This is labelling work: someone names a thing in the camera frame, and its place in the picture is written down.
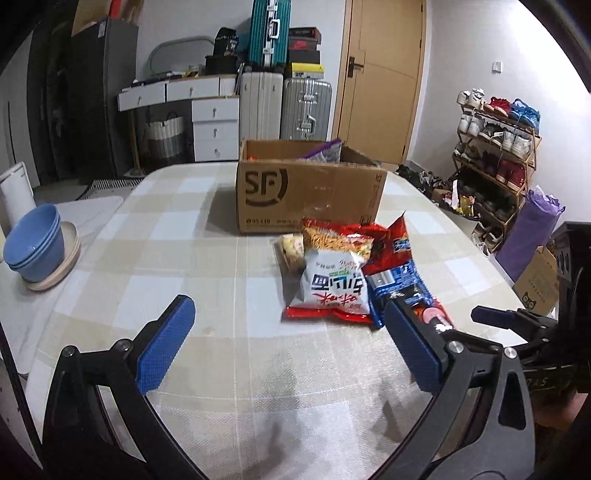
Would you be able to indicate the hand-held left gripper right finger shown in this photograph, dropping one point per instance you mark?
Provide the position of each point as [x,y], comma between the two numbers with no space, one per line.
[411,346]

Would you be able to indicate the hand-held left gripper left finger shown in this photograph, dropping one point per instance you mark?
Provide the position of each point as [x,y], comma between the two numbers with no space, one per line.
[166,341]

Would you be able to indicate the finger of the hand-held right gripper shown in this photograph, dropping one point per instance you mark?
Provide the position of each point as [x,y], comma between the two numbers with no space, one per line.
[508,318]

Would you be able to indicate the small red cookie pouch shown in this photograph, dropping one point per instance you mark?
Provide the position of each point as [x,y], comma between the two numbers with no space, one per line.
[434,314]

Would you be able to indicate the blue snack bag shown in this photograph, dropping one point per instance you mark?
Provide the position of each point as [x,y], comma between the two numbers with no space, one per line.
[397,286]

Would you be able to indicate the white and red noodle bag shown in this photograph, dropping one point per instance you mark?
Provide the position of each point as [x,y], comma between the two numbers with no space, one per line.
[330,286]

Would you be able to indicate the red snack packet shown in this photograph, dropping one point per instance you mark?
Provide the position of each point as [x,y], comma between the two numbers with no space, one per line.
[332,237]

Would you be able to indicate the small yellow snack packet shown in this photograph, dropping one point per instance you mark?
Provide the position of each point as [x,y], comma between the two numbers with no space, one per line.
[290,254]

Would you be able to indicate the brown cardboard box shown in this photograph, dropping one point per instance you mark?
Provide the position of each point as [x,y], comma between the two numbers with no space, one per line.
[304,198]

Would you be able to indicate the cardboard box with cat print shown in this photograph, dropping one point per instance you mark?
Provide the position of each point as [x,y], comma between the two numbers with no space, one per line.
[535,281]

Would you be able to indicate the purple bag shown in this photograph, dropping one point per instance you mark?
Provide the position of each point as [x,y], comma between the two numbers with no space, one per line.
[526,235]

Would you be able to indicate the cream plate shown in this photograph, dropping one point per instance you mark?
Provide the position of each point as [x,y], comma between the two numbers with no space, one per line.
[71,258]

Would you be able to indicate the blue bowl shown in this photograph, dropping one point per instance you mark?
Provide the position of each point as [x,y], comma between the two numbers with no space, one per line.
[32,235]
[41,276]

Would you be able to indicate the wooden shoe rack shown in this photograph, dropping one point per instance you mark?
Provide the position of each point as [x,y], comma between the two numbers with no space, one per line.
[531,152]

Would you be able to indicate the scattered dark shoes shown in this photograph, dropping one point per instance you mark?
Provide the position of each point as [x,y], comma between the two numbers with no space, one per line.
[425,182]

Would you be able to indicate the shoe rack with shoes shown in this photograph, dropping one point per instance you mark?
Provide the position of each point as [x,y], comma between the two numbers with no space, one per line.
[494,138]

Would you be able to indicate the woven laundry basket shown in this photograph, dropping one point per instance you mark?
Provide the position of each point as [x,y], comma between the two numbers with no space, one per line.
[165,138]

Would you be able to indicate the white dresser with drawers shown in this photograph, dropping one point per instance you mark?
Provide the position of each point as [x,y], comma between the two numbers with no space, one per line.
[214,124]

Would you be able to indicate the cream suitcase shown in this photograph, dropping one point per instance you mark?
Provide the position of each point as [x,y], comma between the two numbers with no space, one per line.
[261,106]

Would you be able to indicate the grey refrigerator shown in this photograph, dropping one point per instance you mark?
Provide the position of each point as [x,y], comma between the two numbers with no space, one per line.
[106,92]

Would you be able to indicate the silver suitcase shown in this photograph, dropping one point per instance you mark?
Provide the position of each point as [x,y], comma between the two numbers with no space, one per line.
[304,108]

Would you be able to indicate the wooden door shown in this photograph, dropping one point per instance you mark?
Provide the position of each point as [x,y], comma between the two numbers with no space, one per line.
[383,83]

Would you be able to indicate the white wardrobe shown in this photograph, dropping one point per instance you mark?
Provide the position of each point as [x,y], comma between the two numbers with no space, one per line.
[14,115]

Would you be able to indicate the black tall cabinet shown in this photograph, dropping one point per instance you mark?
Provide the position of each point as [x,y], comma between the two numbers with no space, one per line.
[51,92]

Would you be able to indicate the black square box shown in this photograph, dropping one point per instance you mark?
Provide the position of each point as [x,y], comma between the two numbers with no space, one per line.
[221,65]

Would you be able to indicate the black printed paper bag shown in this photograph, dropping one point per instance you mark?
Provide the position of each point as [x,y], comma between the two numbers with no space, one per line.
[226,44]

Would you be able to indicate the plain black shoebox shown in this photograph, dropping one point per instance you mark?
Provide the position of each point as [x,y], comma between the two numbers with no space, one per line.
[304,57]

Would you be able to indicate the black shoebox with red logo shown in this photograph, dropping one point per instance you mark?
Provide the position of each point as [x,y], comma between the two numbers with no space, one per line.
[304,44]

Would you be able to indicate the teal suitcase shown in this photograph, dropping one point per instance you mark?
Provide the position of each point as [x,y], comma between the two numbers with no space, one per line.
[268,32]

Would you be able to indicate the brown slim box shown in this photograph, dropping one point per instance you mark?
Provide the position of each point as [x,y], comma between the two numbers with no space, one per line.
[133,10]

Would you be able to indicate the flat cardboard sheet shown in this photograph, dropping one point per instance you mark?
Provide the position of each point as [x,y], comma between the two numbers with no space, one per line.
[90,16]

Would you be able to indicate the red slim box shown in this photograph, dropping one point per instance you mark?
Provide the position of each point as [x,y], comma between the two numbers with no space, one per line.
[115,8]

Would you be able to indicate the grey oval frame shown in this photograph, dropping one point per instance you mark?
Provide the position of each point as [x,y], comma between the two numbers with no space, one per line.
[157,50]

